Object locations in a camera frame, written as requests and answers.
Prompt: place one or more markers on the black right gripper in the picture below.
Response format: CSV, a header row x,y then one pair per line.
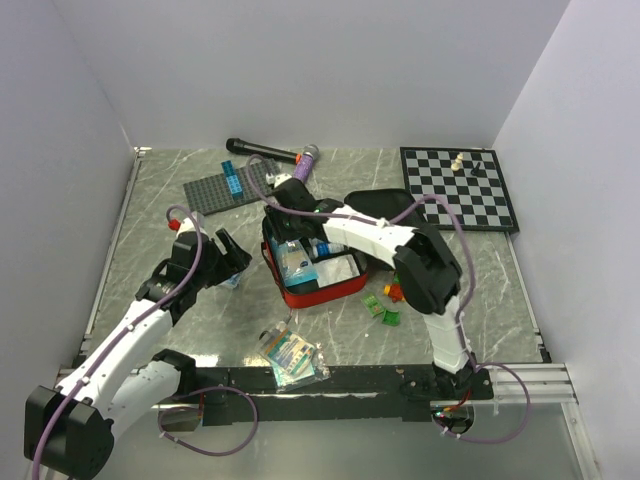
x,y
280,232

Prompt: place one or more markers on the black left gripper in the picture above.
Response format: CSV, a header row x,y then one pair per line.
x,y
234,261

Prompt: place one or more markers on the bag of alcohol wipes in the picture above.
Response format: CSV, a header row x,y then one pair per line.
x,y
232,282

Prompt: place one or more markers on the blue cotton swab pouch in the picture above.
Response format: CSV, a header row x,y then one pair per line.
x,y
294,264

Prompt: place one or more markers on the blue white bandage roll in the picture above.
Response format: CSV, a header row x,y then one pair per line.
x,y
323,249

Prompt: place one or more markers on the red medicine kit case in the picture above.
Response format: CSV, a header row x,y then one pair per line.
x,y
386,203

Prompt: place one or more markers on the plaster box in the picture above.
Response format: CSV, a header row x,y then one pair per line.
x,y
287,350

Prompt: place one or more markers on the green wind oil packet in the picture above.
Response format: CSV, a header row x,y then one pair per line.
x,y
373,305

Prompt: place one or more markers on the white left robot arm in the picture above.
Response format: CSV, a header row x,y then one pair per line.
x,y
72,428

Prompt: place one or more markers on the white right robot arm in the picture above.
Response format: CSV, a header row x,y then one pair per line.
x,y
428,272

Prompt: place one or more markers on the purple glitter toy microphone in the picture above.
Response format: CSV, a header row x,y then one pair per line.
x,y
305,162

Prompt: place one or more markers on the blue toy bricks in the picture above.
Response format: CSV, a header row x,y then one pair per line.
x,y
232,179

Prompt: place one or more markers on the grey brick baseplate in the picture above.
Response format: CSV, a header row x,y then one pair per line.
x,y
210,195

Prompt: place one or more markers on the black microphone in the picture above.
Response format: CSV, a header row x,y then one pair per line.
x,y
240,147

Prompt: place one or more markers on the toy brick car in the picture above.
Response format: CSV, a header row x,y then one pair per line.
x,y
394,290

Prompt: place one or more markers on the green curved toy brick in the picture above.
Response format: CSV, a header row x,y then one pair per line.
x,y
391,318

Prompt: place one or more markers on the white chess piece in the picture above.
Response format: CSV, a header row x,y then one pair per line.
x,y
457,163

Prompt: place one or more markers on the black white chessboard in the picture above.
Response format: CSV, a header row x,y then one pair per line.
x,y
479,203

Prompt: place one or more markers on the black chess piece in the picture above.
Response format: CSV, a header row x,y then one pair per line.
x,y
478,170

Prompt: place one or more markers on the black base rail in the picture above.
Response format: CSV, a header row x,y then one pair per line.
x,y
408,392

